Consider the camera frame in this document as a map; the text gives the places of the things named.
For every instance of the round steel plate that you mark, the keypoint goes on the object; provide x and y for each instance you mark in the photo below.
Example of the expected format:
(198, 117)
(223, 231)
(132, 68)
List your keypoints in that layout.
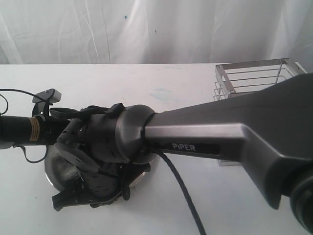
(62, 174)

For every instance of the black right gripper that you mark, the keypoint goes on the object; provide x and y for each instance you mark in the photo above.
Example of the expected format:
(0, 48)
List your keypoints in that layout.
(129, 176)

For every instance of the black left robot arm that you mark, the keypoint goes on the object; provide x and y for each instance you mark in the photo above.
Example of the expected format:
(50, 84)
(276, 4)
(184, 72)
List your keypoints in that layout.
(30, 131)

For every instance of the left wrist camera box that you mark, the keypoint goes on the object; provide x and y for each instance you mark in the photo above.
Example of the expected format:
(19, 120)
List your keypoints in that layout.
(51, 95)

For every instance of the white backdrop curtain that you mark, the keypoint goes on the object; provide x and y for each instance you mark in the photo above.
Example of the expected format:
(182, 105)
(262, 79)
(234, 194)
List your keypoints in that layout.
(154, 31)

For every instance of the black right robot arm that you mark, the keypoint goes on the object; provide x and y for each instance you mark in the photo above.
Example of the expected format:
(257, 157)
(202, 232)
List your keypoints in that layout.
(270, 132)

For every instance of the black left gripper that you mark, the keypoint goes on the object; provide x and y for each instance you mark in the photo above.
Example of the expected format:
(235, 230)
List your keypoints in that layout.
(49, 129)

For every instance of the wire metal utensil rack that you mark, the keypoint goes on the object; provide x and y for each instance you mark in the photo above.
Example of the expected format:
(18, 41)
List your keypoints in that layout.
(237, 79)

